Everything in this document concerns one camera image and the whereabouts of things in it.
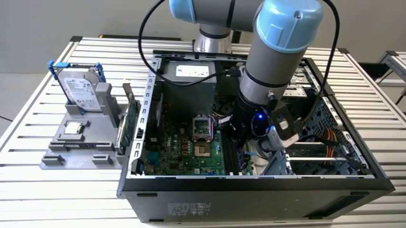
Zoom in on black camera cable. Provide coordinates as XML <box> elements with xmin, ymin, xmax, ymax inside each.
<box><xmin>138</xmin><ymin>0</ymin><xmax>242</xmax><ymax>86</ymax></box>
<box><xmin>297</xmin><ymin>0</ymin><xmax>342</xmax><ymax>130</ymax></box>

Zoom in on silver CPU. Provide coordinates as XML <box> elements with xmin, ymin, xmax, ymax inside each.
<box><xmin>64</xmin><ymin>121</ymin><xmax>86</xmax><ymax>133</ymax></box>

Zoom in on thin metal locking lever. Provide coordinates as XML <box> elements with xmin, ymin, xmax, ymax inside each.
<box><xmin>209</xmin><ymin>118</ymin><xmax>219</xmax><ymax>141</ymax></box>

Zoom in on metal slat side table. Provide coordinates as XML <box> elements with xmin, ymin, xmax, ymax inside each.
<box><xmin>376</xmin><ymin>50</ymin><xmax>406</xmax><ymax>87</ymax></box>

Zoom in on grey power supply unit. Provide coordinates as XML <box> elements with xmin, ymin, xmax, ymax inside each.
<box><xmin>155</xmin><ymin>60</ymin><xmax>218</xmax><ymax>119</ymax></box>

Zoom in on hard disk in blue carrier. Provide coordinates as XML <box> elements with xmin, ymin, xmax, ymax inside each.
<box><xmin>47</xmin><ymin>60</ymin><xmax>109</xmax><ymax>115</ymax></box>

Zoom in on black PC case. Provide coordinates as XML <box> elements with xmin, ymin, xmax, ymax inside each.
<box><xmin>115</xmin><ymin>48</ymin><xmax>396</xmax><ymax>224</ymax></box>

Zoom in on metal socket cover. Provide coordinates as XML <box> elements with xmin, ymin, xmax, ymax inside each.
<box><xmin>193</xmin><ymin>114</ymin><xmax>213</xmax><ymax>142</ymax></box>

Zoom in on CPU socket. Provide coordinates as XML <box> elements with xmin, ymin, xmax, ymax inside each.
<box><xmin>194</xmin><ymin>142</ymin><xmax>213</xmax><ymax>158</ymax></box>

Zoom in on green motherboard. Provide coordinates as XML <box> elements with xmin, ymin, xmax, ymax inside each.
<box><xmin>142</xmin><ymin>118</ymin><xmax>254</xmax><ymax>176</ymax></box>

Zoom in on grey parts rack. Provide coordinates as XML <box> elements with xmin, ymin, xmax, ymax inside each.
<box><xmin>39</xmin><ymin>82</ymin><xmax>134</xmax><ymax>170</ymax></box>

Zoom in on yellow red orange wires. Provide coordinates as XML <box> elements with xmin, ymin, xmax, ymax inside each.
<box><xmin>318</xmin><ymin>128</ymin><xmax>340</xmax><ymax>160</ymax></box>

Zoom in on silver optical drive cage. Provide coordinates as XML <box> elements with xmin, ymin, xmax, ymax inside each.
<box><xmin>282</xmin><ymin>59</ymin><xmax>320</xmax><ymax>100</ymax></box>

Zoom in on black RAM slot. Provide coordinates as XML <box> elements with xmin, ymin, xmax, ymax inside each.
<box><xmin>233</xmin><ymin>142</ymin><xmax>243</xmax><ymax>176</ymax></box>
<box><xmin>221</xmin><ymin>133</ymin><xmax>237</xmax><ymax>176</ymax></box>

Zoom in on metal disk bay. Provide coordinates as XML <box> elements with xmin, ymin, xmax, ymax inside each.
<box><xmin>263</xmin><ymin>142</ymin><xmax>353</xmax><ymax>176</ymax></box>

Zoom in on graphics card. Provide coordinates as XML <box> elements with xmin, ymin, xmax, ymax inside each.
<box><xmin>114</xmin><ymin>82</ymin><xmax>142</xmax><ymax>154</ymax></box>

